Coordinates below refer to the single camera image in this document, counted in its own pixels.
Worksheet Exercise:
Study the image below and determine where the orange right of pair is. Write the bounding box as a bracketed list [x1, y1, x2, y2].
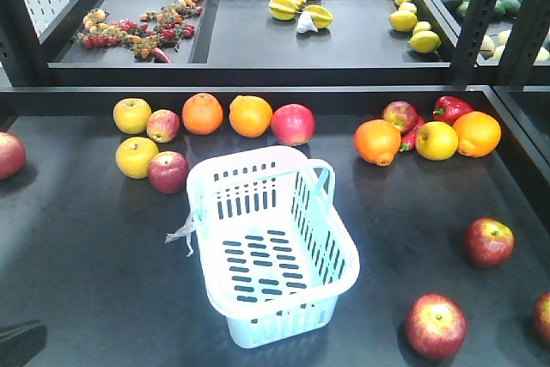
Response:
[229, 95, 273, 138]

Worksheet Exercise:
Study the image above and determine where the red apple front right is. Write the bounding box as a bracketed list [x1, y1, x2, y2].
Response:
[464, 217, 516, 268]

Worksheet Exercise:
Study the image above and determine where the light blue plastic basket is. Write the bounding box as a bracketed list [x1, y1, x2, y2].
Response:
[167, 145, 360, 349]

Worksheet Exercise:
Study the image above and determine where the white garlic bulb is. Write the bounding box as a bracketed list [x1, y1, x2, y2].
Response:
[296, 11, 318, 34]

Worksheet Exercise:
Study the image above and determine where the red apple behind oranges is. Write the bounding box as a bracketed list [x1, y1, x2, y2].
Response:
[382, 101, 419, 135]

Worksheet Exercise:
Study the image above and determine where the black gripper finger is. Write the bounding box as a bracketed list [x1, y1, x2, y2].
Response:
[1, 321, 47, 367]

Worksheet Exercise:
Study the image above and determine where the dark red apple left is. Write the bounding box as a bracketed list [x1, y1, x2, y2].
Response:
[147, 151, 190, 194]

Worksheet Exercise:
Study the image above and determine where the orange mid right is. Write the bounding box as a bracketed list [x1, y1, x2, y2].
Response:
[353, 119, 401, 167]

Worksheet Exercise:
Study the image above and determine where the yellow apple back left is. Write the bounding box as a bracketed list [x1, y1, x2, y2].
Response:
[113, 98, 152, 134]

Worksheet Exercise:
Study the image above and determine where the orange left of pair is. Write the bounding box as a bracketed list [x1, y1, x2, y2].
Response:
[181, 93, 223, 135]

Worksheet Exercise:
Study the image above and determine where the yellow apple right group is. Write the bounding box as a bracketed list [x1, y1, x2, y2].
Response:
[415, 121, 459, 161]

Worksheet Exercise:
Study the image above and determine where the red bell pepper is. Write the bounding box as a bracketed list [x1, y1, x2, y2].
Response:
[432, 95, 474, 125]

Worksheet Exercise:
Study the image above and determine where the black wooden display table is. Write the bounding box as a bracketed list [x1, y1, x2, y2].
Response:
[1, 87, 549, 366]

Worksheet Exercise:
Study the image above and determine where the red chili pepper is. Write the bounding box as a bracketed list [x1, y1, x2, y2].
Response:
[399, 116, 425, 152]

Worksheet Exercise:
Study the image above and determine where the black perforated shelf post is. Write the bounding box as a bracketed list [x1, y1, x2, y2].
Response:
[449, 0, 496, 89]

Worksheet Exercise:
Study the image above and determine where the red apple far left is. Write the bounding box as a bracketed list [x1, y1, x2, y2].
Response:
[0, 132, 26, 180]

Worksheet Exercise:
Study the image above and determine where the yellow apple front left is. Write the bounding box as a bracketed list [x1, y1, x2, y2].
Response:
[115, 137, 159, 179]

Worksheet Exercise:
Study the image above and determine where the red apple front middle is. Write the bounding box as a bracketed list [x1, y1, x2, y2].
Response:
[405, 293, 467, 360]

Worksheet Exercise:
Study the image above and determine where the red apple near front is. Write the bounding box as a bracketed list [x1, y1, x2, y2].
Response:
[532, 291, 550, 346]

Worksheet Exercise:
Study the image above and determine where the orange of pair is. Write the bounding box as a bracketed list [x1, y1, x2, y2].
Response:
[229, 95, 273, 138]
[181, 93, 223, 135]

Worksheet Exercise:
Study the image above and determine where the orange far right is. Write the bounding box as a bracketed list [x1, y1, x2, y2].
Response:
[452, 111, 501, 157]

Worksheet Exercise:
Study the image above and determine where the large red apple back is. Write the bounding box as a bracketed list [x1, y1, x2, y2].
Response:
[271, 103, 315, 146]

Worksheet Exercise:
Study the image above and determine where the small red apple left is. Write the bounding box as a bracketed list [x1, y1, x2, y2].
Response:
[146, 109, 180, 144]

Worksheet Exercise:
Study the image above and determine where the cherry tomato vine pile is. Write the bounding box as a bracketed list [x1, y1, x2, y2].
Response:
[72, 0, 204, 64]

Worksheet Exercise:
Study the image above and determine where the yellow lemon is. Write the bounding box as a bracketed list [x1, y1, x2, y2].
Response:
[408, 30, 442, 53]

